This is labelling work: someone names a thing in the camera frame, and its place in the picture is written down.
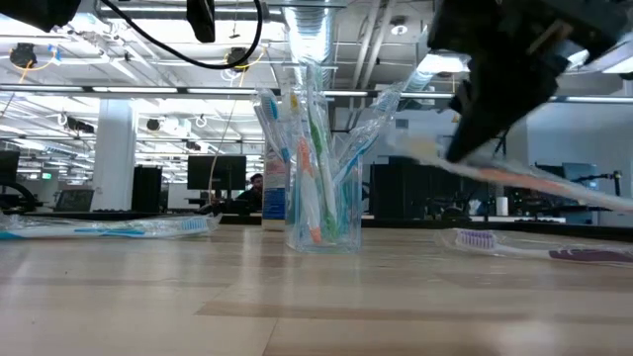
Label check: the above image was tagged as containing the dark ceiling device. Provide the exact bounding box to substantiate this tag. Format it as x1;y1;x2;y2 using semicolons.
226;45;252;71

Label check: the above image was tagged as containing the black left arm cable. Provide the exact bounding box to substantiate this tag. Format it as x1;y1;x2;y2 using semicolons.
100;0;264;71

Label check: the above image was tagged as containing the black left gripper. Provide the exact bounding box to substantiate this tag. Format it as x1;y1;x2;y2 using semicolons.
185;0;218;45

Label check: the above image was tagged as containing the dark tower cabinet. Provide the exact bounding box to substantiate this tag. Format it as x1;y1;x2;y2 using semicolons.
131;164;164;215

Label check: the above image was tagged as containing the black computer monitor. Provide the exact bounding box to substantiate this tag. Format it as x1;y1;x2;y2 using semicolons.
0;149;22;188
186;153;248;192

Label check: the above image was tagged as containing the black ceiling camera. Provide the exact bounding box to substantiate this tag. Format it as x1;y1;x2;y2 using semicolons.
8;42;40;69

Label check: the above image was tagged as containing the green white toothbrush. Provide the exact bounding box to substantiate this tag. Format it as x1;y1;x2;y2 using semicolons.
302;61;342;241

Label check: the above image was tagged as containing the white ceiling pipe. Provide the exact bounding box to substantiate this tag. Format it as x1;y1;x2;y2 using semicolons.
351;0;392;90

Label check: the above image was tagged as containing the white building column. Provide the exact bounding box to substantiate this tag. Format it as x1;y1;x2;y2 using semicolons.
90;97;138;210

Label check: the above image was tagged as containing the clear acrylic organizer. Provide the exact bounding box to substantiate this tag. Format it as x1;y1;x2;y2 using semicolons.
285;147;363;256

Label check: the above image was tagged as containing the white wipes canister blue label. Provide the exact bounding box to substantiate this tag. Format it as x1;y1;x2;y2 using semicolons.
260;97;328;233

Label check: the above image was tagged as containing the dark laptop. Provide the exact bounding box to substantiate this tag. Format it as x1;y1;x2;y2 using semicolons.
52;187;96;214

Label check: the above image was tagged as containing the orange white toothbrush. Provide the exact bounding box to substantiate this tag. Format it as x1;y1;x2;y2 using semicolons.
286;91;325;247
388;132;633;215

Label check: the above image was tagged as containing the long linear light strip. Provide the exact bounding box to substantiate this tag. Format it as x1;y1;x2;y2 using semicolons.
0;84;633;104

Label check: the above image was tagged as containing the person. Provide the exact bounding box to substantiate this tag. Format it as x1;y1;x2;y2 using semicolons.
235;172;264;214

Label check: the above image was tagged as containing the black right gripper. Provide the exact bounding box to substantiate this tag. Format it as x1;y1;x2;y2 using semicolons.
427;0;633;164

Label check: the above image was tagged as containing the silver spiral ceiling duct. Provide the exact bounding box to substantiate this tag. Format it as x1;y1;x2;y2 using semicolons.
284;0;338;90

